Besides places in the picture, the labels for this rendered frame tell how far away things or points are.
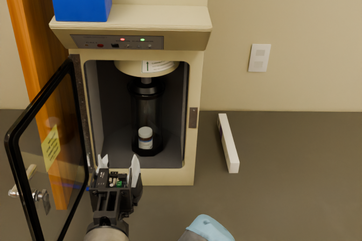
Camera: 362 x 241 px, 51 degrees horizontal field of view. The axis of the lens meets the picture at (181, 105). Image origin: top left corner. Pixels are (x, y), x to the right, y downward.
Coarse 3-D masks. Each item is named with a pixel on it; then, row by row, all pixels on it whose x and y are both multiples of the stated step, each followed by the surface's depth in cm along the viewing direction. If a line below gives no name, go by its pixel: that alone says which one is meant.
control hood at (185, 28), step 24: (72, 24) 74; (96, 24) 74; (120, 24) 75; (144, 24) 75; (168, 24) 75; (192, 24) 76; (72, 48) 86; (96, 48) 86; (168, 48) 86; (192, 48) 86
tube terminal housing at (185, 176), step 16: (112, 0) 83; (128, 0) 83; (144, 0) 83; (160, 0) 84; (176, 0) 84; (192, 0) 84; (192, 64) 93; (192, 80) 96; (192, 96) 98; (192, 128) 104; (192, 144) 108; (192, 160) 111; (144, 176) 114; (160, 176) 114; (176, 176) 115; (192, 176) 115
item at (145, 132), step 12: (132, 96) 104; (144, 96) 102; (132, 108) 108; (144, 108) 106; (156, 108) 107; (132, 120) 111; (144, 120) 108; (156, 120) 110; (132, 132) 115; (144, 132) 111; (156, 132) 112; (144, 144) 113; (156, 144) 115
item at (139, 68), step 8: (120, 64) 98; (128, 64) 96; (136, 64) 95; (144, 64) 95; (152, 64) 95; (160, 64) 96; (168, 64) 98; (176, 64) 100; (128, 72) 96; (136, 72) 96; (144, 72) 95; (152, 72) 96; (160, 72) 96; (168, 72) 98
